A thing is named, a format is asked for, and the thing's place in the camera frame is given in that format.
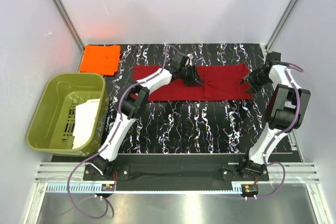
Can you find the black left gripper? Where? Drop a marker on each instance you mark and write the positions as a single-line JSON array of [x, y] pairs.
[[193, 79]]

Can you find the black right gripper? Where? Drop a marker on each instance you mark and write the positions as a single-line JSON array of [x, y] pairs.
[[250, 77]]

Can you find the red t shirt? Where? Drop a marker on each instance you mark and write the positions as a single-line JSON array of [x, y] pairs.
[[220, 83]]

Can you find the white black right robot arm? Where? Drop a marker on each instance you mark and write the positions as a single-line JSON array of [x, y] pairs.
[[284, 113]]

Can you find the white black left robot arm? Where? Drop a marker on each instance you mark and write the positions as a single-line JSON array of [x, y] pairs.
[[132, 105]]

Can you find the folded orange t shirt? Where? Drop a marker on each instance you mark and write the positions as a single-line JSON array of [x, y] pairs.
[[103, 60]]

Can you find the left orange connector block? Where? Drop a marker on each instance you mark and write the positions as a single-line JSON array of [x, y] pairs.
[[108, 187]]

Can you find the olive green plastic bin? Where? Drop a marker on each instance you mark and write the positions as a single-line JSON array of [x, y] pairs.
[[54, 120]]

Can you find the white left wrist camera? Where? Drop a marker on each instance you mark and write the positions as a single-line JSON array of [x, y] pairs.
[[189, 60]]

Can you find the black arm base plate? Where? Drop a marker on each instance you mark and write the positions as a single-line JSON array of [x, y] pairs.
[[151, 185]]

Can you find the aluminium frame rail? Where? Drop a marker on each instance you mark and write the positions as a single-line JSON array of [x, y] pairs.
[[289, 172]]

